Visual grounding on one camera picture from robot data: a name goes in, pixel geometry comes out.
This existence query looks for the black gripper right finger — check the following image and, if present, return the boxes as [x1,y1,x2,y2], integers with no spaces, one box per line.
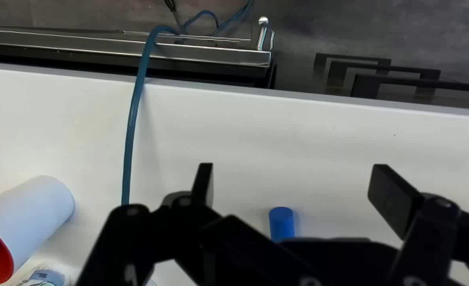
[367,163,460,238]

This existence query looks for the blue green power cable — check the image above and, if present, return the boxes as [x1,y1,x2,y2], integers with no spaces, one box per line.
[119,0,258,206]

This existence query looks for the small blue block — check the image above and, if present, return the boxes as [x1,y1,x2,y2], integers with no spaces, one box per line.
[269,206,296,241]

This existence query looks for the white mug red inside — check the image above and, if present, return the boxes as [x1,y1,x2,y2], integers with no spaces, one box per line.
[0,176,75,284]

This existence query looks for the lower cabinet drawers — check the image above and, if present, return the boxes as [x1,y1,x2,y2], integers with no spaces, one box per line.
[313,52,469,103]

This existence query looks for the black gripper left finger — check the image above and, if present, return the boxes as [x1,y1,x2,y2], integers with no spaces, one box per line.
[162,162,213,211]

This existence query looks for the dark wooden top drawer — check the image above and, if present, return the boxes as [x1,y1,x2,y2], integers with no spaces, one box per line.
[0,27,277,87]

